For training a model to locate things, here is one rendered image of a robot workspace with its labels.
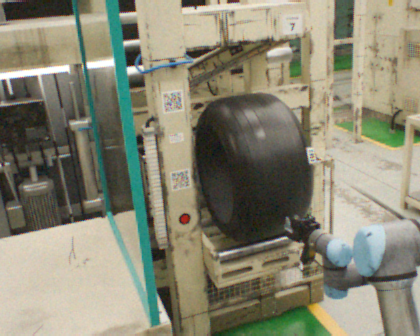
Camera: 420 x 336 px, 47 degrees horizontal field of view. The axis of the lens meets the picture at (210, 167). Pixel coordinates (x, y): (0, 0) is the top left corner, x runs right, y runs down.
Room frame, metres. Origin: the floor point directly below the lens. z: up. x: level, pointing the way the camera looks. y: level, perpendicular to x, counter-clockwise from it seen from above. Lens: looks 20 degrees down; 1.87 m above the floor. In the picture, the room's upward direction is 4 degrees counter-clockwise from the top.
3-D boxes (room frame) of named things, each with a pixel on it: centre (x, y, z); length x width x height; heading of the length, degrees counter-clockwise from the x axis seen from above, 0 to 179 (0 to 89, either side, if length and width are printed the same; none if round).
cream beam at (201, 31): (2.12, -0.13, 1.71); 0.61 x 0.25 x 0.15; 109
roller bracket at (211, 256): (1.74, 0.06, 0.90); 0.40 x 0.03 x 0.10; 19
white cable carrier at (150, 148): (1.64, 0.20, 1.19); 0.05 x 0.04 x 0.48; 19
